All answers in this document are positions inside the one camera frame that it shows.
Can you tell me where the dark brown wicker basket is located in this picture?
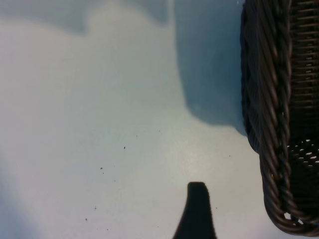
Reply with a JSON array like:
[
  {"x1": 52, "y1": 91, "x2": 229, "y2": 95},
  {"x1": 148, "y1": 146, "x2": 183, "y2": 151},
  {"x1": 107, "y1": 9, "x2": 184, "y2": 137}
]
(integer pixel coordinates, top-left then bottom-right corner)
[{"x1": 240, "y1": 0, "x2": 319, "y2": 237}]

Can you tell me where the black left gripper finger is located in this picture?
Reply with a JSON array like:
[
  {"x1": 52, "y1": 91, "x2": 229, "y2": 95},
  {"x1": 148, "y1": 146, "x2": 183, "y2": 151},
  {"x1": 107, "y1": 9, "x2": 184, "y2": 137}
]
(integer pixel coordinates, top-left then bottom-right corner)
[{"x1": 172, "y1": 182, "x2": 217, "y2": 239}]

